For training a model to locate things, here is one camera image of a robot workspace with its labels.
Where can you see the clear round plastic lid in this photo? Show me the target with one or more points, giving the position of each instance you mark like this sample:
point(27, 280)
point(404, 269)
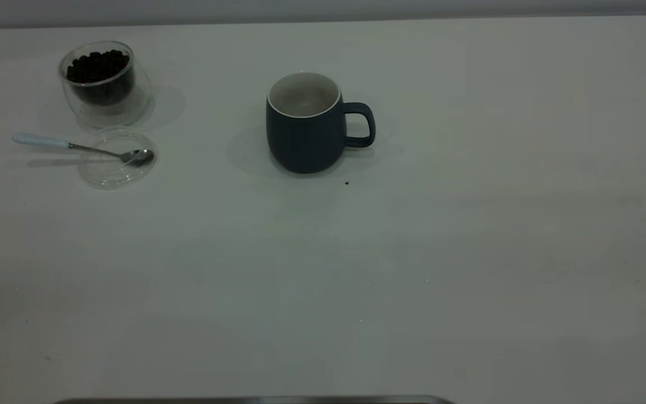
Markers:
point(107, 174)

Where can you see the coffee beans pile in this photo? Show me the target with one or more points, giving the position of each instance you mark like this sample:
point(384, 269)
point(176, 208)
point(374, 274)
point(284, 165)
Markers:
point(97, 67)

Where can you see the double-walled clear glass cup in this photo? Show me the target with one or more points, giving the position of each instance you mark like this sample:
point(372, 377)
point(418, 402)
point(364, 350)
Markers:
point(107, 109)

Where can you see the dark blue-grey ceramic mug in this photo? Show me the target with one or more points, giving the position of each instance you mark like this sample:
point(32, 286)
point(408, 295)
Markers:
point(303, 143)

